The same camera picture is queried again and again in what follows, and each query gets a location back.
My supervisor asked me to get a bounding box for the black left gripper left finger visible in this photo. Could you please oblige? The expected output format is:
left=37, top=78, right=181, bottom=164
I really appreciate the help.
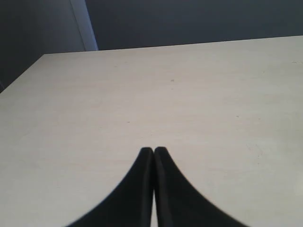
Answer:
left=69, top=147, right=154, bottom=227

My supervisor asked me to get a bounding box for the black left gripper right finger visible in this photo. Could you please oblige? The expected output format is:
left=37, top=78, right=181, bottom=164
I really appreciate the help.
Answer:
left=154, top=147, right=244, bottom=227

